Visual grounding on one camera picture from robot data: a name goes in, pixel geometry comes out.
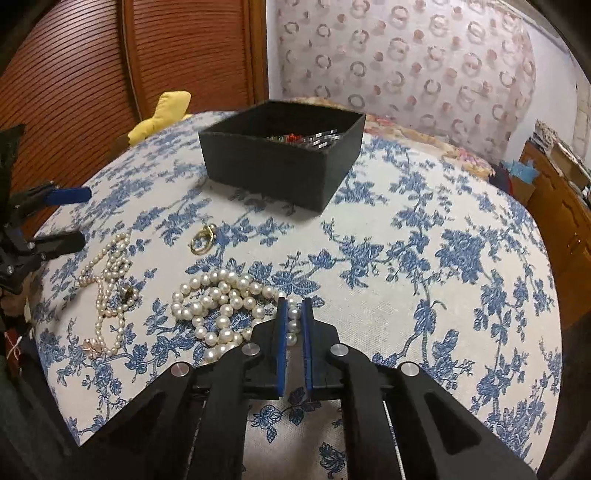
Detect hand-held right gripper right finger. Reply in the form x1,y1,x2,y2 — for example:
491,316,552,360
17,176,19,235
301,296,539,480

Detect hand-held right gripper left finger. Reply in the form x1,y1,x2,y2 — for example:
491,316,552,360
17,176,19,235
78,296,291,480

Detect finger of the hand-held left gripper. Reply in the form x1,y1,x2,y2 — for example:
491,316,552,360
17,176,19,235
9,181,92,222
25,230,86,263

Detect small pearl necklace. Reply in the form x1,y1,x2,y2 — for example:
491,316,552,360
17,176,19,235
78,232,139,357

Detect large white pearl necklace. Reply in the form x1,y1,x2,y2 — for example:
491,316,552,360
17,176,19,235
171,270,301,363

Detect black square storage box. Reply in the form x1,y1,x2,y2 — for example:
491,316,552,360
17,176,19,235
198,99,366,214

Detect blue floral tablecloth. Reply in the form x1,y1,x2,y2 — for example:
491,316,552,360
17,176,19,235
30,108,564,480

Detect brown slatted wooden wardrobe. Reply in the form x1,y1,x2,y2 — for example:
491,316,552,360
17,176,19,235
0,0,269,241

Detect yellow plush toy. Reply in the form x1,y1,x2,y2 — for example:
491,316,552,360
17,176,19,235
128,91,194,147

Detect floral bed blanket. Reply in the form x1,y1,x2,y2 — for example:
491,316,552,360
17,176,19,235
295,97,497,178

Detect cardboard box with blue paper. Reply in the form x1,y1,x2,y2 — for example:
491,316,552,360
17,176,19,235
501,158,539,204

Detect wooden sideboard cabinet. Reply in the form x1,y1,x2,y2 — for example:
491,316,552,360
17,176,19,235
519,138,591,324

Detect stack of books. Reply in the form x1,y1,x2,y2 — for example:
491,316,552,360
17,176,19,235
533,119,563,149

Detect open cardboard box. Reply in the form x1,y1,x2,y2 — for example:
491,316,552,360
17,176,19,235
553,137,591,183

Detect gold ring clasp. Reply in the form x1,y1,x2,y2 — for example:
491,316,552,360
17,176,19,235
188,224,218,254

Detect ring patterned curtain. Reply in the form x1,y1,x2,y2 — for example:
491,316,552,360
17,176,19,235
276,0,539,162

